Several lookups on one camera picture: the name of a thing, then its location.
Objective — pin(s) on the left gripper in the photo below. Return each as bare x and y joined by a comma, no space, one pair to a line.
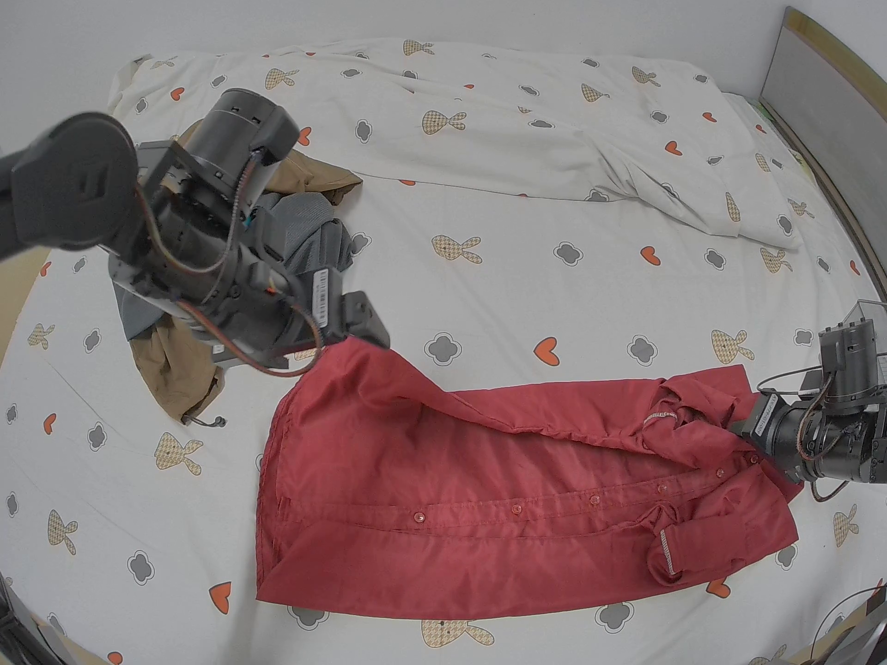
305,323

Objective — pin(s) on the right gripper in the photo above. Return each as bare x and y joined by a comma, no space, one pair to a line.
773,440

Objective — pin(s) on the red shirt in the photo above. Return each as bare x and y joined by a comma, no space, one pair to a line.
520,510

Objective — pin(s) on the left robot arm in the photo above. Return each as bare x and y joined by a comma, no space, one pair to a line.
69,184

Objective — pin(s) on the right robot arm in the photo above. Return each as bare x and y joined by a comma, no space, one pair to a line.
852,371

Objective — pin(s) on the grey garment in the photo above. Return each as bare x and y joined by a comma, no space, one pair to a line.
312,233

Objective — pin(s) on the brown garment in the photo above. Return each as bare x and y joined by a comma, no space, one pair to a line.
180,378

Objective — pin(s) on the clear plastic box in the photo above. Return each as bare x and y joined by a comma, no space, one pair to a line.
859,316

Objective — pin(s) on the bed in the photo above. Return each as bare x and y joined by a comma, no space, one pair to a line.
485,267

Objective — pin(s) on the white printed quilt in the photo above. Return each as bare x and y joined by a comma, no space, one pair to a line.
485,136

